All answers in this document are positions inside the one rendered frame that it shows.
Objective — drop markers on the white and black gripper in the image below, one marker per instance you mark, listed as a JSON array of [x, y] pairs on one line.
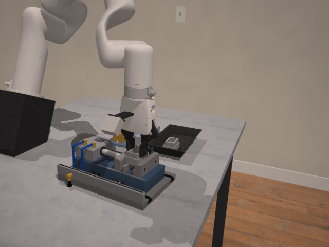
[[142, 122]]

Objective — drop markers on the yellow-brown block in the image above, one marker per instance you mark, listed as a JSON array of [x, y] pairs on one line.
[[120, 138]]

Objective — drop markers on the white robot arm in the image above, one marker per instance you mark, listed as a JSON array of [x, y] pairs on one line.
[[59, 20]]

